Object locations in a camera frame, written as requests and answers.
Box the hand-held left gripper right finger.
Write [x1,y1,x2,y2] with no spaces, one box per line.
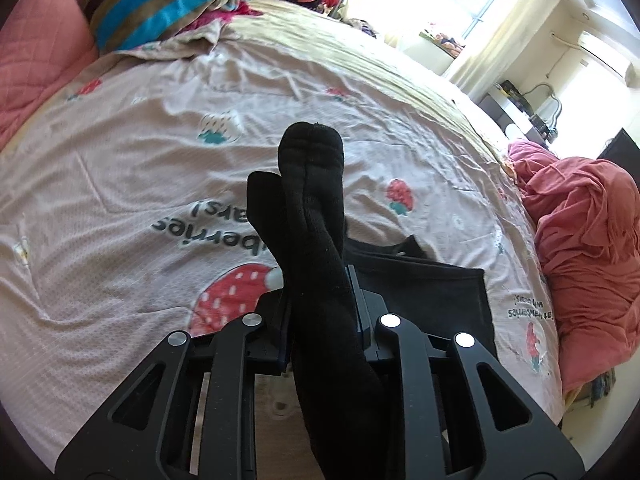
[345,265,586,480]

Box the pink quilted pillow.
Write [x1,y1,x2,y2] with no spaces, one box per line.
[0,0,101,153]

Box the striped pillow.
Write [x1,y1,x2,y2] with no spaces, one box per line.
[67,0,251,53]

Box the black sock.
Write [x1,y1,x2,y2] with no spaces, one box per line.
[246,171,293,281]
[277,121,396,480]

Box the strawberry print bed sheet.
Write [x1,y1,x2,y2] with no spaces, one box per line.
[0,5,566,461]

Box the black screen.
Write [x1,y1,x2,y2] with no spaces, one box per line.
[597,127,640,161]

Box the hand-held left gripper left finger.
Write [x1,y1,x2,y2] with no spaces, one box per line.
[55,285,296,480]

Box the colourful small object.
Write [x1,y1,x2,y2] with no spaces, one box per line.
[419,27,466,58]

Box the cluttered white desk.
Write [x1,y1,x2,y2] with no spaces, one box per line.
[477,80,561,146]

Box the crumpled pink-red blanket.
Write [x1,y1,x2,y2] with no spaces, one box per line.
[505,140,640,396]

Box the cream curtain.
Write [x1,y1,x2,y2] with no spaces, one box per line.
[445,0,556,96]

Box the white air conditioner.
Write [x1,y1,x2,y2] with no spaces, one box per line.
[575,30,636,78]

